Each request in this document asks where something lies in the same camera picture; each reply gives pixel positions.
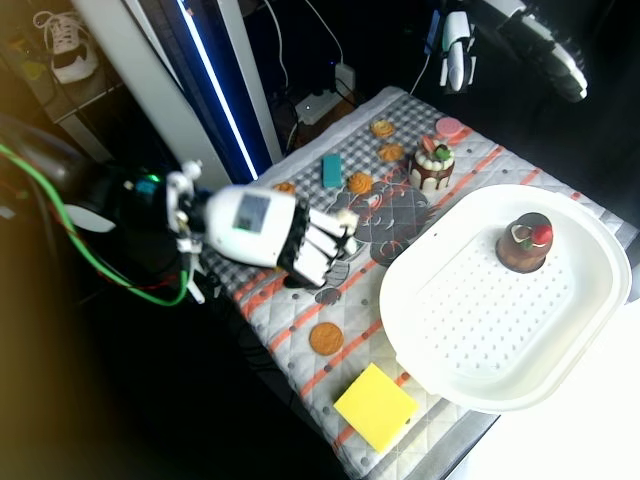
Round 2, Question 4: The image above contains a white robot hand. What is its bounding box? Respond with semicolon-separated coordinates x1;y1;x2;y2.
202;184;359;289
437;0;590;104

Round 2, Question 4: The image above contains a cream cake with strawberry slice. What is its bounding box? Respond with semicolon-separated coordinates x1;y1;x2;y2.
408;134;456;192

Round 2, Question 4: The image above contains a chocolate cake with red cherry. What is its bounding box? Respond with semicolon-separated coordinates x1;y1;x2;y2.
496;212;555;274

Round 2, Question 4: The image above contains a white perforated plastic tray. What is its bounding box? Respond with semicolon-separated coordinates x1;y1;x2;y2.
378;183;632;414

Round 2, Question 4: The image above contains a teal rectangular block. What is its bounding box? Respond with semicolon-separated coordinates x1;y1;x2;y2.
322;153;343;189

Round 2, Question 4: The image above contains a pink round sandwich cookie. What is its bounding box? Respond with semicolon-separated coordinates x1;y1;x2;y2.
434;117;462;139

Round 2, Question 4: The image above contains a white power strip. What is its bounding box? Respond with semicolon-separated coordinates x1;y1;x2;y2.
294;89;351;126

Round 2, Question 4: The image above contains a brown round cookie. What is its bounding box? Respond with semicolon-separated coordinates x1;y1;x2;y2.
308;322;345;357

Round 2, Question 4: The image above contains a grey quilt with bear print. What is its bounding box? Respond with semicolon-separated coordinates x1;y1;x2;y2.
199;85;634;479

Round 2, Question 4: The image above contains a blue light strip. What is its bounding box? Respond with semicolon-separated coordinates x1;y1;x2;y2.
174;0;261;182

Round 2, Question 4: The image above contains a white power adapter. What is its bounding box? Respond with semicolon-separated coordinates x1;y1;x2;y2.
333;62;357;94

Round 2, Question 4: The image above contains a grey metal shelf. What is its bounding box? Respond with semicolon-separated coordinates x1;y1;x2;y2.
0;29;126;161

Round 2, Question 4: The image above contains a yellow block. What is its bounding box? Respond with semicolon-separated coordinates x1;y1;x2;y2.
333;362;420;455

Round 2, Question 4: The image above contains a white sneaker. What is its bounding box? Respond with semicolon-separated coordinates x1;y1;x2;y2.
32;9;101;85

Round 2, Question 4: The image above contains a green cable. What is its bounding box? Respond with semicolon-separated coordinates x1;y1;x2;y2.
0;143;195;308

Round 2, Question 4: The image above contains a red cable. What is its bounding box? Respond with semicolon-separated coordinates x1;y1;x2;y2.
89;257;182;292

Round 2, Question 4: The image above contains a white cable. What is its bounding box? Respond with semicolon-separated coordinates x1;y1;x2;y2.
303;0;347;66
262;0;292;91
408;49;433;97

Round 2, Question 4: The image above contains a white frame post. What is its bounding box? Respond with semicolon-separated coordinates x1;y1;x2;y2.
217;0;285;166
69;0;236;194

